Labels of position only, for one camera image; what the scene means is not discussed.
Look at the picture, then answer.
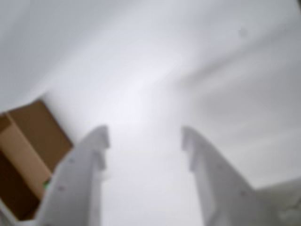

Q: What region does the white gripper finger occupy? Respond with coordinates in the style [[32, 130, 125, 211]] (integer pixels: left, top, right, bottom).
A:
[[34, 125, 111, 226], [181, 126, 279, 226]]

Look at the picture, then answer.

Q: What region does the brown cardboard box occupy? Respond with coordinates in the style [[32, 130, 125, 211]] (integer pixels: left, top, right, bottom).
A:
[[0, 100, 73, 222]]

